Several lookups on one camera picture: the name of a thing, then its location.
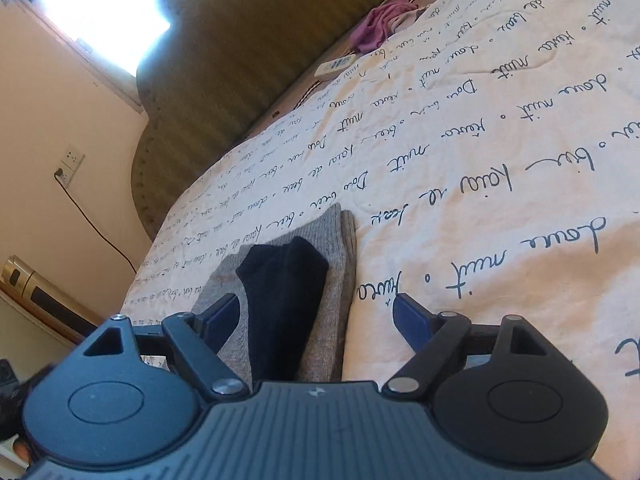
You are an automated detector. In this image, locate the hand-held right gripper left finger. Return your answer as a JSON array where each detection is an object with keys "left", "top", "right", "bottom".
[{"left": 75, "top": 294, "right": 249, "bottom": 401}]

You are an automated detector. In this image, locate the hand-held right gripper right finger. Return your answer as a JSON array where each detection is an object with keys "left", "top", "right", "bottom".
[{"left": 382, "top": 294, "right": 552, "bottom": 401}]

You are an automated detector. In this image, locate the navy and grey sweater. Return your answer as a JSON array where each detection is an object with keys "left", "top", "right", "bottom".
[{"left": 191, "top": 203, "right": 359, "bottom": 392}]

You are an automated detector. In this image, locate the gold and brown appliance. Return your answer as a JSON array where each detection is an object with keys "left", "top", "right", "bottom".
[{"left": 0, "top": 254, "right": 107, "bottom": 347}]

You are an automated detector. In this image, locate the white script printed blanket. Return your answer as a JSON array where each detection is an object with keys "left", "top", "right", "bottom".
[{"left": 119, "top": 0, "right": 640, "bottom": 480}]

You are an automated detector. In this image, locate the dark object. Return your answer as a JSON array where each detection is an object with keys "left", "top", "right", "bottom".
[{"left": 0, "top": 357, "right": 55, "bottom": 461}]

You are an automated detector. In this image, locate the olive striped headboard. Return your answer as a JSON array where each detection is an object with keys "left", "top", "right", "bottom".
[{"left": 129, "top": 0, "right": 453, "bottom": 245}]

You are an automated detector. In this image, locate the white remote control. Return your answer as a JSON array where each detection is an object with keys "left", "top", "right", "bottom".
[{"left": 313, "top": 57, "right": 362, "bottom": 79}]

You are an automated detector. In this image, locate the beige bed sheet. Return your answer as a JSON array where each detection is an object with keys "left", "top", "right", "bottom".
[{"left": 267, "top": 0, "right": 488, "bottom": 122}]

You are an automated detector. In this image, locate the purple cloth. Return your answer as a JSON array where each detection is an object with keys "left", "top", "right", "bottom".
[{"left": 349, "top": 1, "right": 420, "bottom": 54}]

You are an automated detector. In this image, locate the bright window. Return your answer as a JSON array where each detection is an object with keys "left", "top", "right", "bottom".
[{"left": 9, "top": 0, "right": 188, "bottom": 107}]

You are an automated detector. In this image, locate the black power cable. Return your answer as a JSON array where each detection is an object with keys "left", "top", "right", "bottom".
[{"left": 53, "top": 170, "right": 139, "bottom": 275}]

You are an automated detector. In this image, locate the white wall socket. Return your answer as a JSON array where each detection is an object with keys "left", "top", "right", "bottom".
[{"left": 54, "top": 145, "right": 86, "bottom": 184}]

